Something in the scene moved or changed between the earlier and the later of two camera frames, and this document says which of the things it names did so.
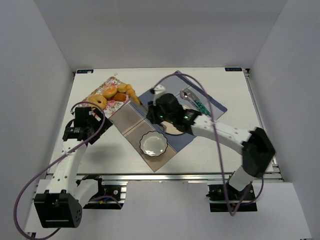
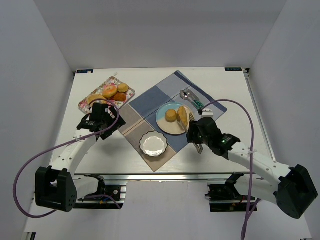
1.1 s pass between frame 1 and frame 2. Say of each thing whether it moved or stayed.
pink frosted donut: stayed
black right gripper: moved
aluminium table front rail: stayed
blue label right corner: stayed
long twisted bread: moved
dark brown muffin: stayed
